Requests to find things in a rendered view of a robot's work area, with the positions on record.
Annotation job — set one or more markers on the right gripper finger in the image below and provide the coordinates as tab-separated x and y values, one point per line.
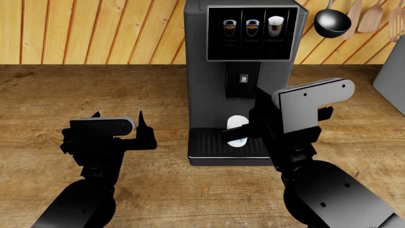
326	113
235	135

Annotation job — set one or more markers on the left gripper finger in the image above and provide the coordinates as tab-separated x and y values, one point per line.
96	115
141	122

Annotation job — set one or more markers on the black coffee dispenser spout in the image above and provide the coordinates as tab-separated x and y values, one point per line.
240	90

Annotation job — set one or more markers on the dark grey coffee machine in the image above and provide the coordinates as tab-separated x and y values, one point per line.
202	95

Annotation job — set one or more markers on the white cup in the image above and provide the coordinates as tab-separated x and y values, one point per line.
236	121

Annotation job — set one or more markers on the black ribbed drip tray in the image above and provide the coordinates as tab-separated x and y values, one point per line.
205	142

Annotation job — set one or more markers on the grey board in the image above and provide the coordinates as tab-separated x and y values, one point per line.
392	80

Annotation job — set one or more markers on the black touch screen panel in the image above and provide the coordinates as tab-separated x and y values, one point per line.
253	50

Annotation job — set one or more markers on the black ladle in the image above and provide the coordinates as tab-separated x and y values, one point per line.
332	22

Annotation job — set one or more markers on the narrow wooden spatula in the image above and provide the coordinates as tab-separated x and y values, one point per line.
352	21

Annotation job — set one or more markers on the wide wooden spatula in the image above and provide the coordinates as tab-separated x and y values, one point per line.
371	21

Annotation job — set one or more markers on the slotted wooden spatula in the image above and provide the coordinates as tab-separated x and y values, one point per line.
397	21

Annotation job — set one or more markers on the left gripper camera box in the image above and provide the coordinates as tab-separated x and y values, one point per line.
101	128

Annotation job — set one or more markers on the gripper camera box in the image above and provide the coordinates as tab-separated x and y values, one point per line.
101	128
300	111

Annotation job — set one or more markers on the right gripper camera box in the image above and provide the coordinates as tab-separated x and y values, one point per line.
300	111

